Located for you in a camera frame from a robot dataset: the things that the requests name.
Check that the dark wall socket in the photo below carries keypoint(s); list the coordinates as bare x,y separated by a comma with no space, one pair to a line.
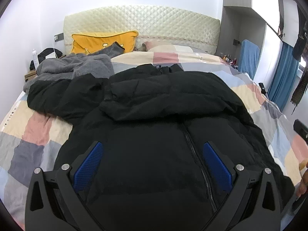
59,37

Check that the yellow pillow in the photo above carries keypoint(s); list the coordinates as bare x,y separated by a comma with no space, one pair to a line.
88,43

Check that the pink patterned pillow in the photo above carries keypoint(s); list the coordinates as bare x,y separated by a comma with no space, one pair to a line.
157,46

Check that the wooden nightstand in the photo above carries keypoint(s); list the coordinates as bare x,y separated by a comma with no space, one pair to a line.
30,75

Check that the grey fleece garment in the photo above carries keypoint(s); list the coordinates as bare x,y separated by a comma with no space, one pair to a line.
97,64

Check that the black bag on nightstand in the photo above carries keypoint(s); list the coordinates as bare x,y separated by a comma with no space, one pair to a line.
46,54

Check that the blue curtain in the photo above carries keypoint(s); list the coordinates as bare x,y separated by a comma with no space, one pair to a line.
284,77

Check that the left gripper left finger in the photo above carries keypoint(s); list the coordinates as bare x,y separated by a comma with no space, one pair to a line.
53,201

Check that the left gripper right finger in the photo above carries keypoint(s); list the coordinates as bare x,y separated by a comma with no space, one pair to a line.
252,202

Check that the patchwork checkered duvet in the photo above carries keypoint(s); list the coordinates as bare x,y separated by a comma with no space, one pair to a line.
30,139

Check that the cream quilted headboard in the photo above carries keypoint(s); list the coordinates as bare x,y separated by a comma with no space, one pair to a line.
153,23

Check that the person's right hand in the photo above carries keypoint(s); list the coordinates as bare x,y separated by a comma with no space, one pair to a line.
302,188

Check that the blue towel covered chair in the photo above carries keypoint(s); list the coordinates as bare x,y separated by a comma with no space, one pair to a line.
249,57

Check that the clear plastic bottle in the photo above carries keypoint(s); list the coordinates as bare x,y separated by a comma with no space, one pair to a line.
35,59

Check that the black puffer jacket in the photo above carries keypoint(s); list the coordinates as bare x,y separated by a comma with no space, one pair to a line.
153,123

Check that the hanging dark patterned garment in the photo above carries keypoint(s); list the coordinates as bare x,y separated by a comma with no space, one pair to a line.
300,48

